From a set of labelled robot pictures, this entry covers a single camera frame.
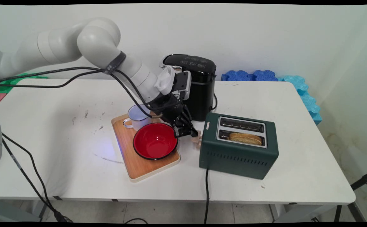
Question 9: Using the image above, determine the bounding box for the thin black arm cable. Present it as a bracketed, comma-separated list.
[0, 70, 184, 109]

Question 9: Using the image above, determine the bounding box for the red enamel bowl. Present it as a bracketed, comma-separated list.
[133, 122, 179, 160]

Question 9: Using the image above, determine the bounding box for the green foam mat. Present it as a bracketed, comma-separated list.
[0, 73, 49, 94]

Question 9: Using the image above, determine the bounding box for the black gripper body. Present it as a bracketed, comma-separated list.
[148, 94, 189, 124]

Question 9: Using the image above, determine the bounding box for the dark blue foam mat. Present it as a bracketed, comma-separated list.
[221, 70, 254, 82]
[253, 70, 279, 82]

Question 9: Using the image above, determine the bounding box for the black tripod leg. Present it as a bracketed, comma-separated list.
[351, 170, 367, 191]

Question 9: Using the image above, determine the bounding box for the metal table leg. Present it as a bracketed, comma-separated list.
[334, 202, 365, 222]
[38, 200, 50, 218]

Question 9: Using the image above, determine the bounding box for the white enamel mug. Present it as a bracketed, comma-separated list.
[123, 104, 153, 131]

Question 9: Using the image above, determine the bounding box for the cyan foam mat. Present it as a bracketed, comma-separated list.
[278, 75, 323, 125]

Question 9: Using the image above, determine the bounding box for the black toaster power cord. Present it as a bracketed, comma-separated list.
[204, 169, 210, 224]

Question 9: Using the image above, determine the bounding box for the dark green toaster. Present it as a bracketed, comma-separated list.
[199, 112, 279, 180]

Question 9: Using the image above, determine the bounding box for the black velcro arm strap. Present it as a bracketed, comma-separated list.
[102, 51, 127, 75]

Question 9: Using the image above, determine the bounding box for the white grey wrist camera box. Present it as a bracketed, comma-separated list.
[154, 66, 192, 101]

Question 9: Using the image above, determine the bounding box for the toasted bread slice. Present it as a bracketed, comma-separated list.
[229, 132, 263, 146]

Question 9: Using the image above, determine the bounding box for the black pod coffee machine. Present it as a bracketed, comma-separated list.
[159, 54, 217, 122]

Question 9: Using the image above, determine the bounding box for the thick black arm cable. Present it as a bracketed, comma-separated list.
[0, 66, 164, 119]

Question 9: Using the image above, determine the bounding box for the wooden serving tray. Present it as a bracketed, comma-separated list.
[111, 110, 181, 183]

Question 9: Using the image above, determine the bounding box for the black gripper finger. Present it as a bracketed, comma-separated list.
[183, 108, 200, 137]
[173, 121, 189, 138]

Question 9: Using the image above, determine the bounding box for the black hanging cable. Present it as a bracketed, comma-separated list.
[2, 139, 73, 222]
[2, 132, 58, 218]

